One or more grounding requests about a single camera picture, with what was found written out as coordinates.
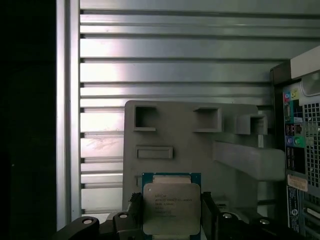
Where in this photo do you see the silver CPU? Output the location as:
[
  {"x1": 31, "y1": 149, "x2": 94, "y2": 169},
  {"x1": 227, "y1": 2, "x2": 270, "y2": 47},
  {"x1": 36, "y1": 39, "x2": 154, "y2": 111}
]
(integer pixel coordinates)
[{"x1": 141, "y1": 171, "x2": 203, "y2": 237}]

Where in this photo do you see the grey parts rack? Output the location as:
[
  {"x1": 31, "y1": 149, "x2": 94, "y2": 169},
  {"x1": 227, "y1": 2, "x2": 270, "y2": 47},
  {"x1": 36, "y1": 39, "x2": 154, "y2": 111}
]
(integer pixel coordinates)
[{"x1": 121, "y1": 99, "x2": 286, "y2": 218}]

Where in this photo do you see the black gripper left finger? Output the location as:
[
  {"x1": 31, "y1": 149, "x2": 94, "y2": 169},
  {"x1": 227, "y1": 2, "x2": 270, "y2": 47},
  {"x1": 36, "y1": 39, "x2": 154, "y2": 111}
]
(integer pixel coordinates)
[{"x1": 53, "y1": 191, "x2": 143, "y2": 240}]

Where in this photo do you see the black PC case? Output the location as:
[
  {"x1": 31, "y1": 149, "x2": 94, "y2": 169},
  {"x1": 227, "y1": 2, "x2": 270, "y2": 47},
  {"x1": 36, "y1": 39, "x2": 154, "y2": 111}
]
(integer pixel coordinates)
[{"x1": 269, "y1": 44, "x2": 320, "y2": 240}]

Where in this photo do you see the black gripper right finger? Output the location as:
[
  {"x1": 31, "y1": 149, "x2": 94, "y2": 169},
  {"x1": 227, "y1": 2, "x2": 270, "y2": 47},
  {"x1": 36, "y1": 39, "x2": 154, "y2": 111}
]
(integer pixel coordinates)
[{"x1": 202, "y1": 191, "x2": 293, "y2": 240}]

